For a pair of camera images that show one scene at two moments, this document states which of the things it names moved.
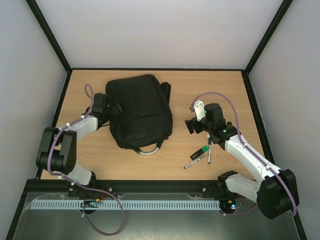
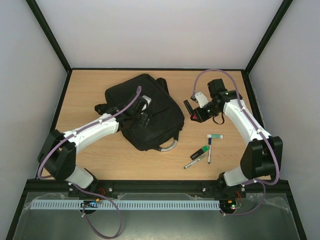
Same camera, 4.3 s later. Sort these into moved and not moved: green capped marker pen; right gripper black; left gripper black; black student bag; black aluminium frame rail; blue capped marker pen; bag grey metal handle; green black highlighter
Moved: left gripper black; right gripper black; bag grey metal handle; black student bag
Not moved: black aluminium frame rail; green capped marker pen; blue capped marker pen; green black highlighter
